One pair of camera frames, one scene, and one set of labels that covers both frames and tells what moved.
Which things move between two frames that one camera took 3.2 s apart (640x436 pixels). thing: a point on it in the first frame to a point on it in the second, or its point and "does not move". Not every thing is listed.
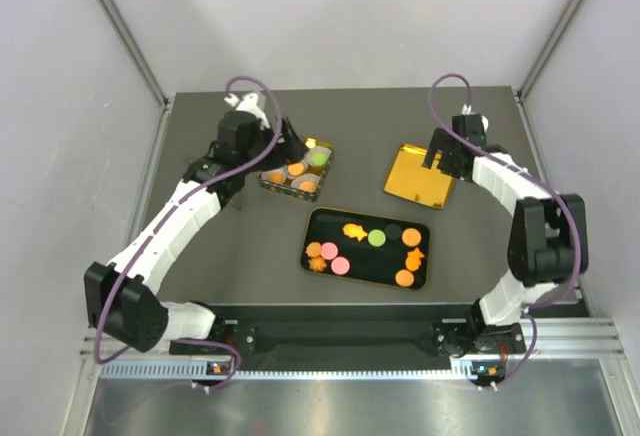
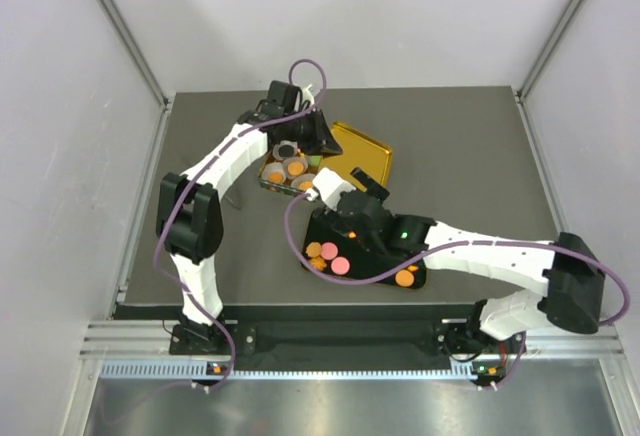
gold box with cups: (305, 178) does not move
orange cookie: (275, 177) does not move
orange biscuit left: (313, 249) does not move
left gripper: (283, 153) to (321, 140)
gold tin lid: (409, 180) to (360, 152)
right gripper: (443, 141) to (372, 187)
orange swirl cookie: (316, 263) does not move
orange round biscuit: (295, 169) does not move
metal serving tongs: (238, 205) does not move
